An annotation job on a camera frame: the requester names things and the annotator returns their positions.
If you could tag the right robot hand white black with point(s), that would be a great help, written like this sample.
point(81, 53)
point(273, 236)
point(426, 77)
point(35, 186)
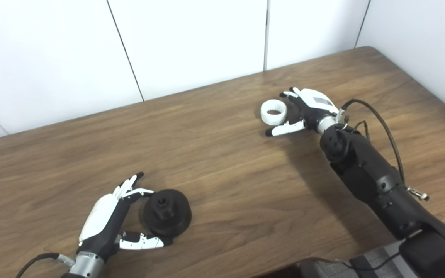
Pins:
point(315, 106)

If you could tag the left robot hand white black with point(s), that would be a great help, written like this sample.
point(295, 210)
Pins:
point(104, 224)

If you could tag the round black part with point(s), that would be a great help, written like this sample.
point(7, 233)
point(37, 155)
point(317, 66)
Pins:
point(168, 214)

